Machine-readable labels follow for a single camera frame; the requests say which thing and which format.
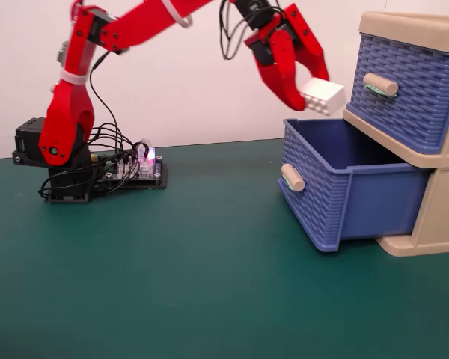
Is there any black servo wire bundle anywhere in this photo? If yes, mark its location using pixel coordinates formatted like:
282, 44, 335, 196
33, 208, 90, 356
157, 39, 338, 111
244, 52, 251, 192
38, 123, 143, 199

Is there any white toy brick cube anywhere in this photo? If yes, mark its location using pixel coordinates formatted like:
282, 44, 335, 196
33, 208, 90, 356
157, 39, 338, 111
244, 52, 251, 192
298, 77, 346, 117

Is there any beige cylindrical drawer handle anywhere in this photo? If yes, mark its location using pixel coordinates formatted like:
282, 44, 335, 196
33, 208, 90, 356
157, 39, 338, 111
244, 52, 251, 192
362, 73, 400, 99
280, 163, 306, 194

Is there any dark green table mat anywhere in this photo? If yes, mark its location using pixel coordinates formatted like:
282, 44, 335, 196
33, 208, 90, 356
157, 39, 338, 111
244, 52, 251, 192
0, 138, 449, 359

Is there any beige plastic drawer cabinet frame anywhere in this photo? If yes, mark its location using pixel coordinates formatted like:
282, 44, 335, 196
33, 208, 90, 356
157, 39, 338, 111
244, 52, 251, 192
343, 10, 449, 257

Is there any blue woven-pattern drawer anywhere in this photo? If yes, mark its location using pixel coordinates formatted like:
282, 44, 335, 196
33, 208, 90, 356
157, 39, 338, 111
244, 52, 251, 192
278, 118, 433, 254
346, 34, 449, 155

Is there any motor controller circuit board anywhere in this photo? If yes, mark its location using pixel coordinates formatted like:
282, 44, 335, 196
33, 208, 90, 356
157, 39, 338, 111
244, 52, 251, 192
97, 140, 164, 182

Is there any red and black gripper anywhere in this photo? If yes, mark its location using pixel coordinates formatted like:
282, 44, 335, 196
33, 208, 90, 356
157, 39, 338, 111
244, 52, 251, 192
245, 3, 331, 112

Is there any electronics control board with LEDs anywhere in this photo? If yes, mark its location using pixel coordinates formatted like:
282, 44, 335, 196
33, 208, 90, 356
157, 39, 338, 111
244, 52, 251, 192
91, 162, 169, 191

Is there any black servo cable with connector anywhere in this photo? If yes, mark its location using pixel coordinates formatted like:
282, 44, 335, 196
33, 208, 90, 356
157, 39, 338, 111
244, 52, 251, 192
88, 50, 119, 128

